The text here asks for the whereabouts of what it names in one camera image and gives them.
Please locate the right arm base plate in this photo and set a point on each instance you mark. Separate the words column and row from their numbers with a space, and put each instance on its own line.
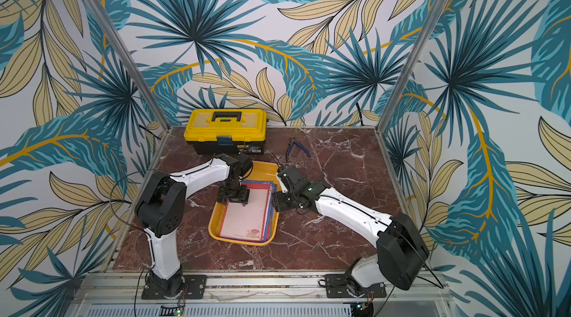
column 342, row 286

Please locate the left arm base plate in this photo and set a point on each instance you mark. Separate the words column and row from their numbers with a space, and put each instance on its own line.
column 190, row 287

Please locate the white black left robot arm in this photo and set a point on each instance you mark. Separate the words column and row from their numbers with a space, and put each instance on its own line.
column 161, row 209

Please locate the aluminium front rail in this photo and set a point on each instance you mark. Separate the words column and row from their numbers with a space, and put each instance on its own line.
column 242, row 287

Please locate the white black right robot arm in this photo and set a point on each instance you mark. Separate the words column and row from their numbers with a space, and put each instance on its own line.
column 400, row 254

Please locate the red bordered stationery paper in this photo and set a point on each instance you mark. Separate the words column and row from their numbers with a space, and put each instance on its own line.
column 246, row 222

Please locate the aluminium corner post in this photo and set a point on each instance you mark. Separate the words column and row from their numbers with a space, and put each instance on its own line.
column 105, row 22
column 424, row 34

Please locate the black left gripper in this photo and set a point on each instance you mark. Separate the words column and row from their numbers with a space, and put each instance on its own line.
column 243, row 197

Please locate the yellow black toolbox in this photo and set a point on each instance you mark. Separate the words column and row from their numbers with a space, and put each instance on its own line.
column 230, row 131

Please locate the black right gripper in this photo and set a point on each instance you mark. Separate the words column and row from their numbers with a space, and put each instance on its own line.
column 286, row 200

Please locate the yellow plastic tray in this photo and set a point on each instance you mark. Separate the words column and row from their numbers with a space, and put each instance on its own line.
column 262, row 171

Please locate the aluminium left corner post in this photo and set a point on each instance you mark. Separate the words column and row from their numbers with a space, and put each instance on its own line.
column 105, row 22

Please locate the stack of stationery papers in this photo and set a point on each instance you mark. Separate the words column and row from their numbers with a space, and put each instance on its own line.
column 270, row 211

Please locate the aluminium right corner post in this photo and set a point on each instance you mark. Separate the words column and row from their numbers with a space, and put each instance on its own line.
column 424, row 34

